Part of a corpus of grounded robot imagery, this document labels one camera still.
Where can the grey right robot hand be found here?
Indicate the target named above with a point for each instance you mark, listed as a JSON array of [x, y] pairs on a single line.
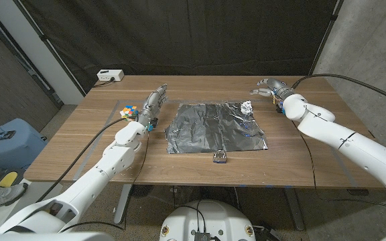
[[275, 87]]

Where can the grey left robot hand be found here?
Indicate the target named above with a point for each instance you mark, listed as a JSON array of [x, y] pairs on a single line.
[[151, 107]]

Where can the aluminum foil sheet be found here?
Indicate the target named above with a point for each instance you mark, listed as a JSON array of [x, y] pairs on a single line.
[[213, 127]]

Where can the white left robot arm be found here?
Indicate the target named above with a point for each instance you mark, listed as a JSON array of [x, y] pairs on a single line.
[[85, 187]]

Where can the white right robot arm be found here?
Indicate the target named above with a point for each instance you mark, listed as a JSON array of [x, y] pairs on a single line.
[[347, 140]]

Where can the white robot shoulder cover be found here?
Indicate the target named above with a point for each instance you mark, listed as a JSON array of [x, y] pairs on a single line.
[[45, 237]]

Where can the colourful cube toy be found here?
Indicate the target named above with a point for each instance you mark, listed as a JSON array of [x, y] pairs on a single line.
[[128, 112]]

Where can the small foil-wrapped object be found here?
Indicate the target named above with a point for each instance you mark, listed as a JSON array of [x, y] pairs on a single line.
[[220, 157]]

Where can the grey tape outline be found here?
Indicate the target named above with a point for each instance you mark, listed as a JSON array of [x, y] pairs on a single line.
[[173, 100]]

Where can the white power strip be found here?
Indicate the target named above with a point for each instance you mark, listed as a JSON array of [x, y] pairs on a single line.
[[110, 75]]

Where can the black backdrop stand pole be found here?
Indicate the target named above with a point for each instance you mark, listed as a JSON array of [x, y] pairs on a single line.
[[49, 43], [325, 33]]

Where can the black ribbed round object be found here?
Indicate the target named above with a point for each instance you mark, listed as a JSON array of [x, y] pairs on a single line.
[[141, 190]]

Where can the grey table leg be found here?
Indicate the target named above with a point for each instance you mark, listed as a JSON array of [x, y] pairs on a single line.
[[122, 204], [295, 211]]

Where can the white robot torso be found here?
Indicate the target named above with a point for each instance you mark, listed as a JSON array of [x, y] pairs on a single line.
[[209, 217]]

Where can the blue plastic container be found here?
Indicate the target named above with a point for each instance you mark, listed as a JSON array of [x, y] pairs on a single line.
[[15, 150]]

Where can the black slipper yellow insole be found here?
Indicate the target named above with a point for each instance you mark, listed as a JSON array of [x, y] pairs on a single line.
[[8, 179]]

